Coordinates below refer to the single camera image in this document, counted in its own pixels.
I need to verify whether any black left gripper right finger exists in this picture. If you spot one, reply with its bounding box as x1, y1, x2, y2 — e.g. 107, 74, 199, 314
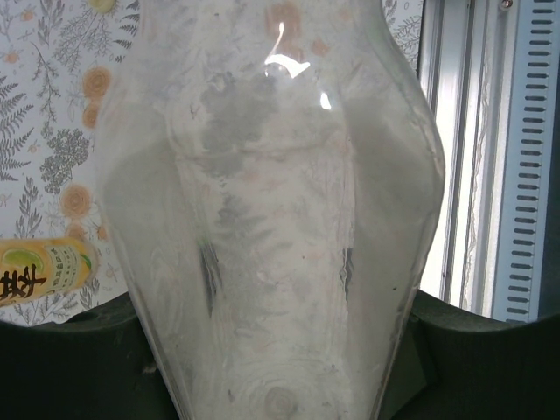
374, 289, 560, 420

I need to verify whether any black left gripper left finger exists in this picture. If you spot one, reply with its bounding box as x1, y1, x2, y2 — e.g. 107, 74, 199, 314
0, 289, 185, 420

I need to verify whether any yellow tea bottle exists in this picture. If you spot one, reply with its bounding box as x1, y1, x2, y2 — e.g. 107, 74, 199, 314
0, 235, 101, 312

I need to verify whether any clear plastic bottle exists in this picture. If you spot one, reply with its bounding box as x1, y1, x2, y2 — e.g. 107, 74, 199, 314
96, 0, 447, 420

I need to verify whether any floral tablecloth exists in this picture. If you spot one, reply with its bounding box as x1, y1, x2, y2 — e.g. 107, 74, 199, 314
0, 0, 425, 327

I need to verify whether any perforated grey cable tray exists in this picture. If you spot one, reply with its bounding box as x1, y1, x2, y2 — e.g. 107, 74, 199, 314
489, 0, 560, 325

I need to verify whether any wide aluminium frame rail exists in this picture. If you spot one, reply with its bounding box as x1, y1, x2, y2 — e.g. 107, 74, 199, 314
415, 0, 520, 316

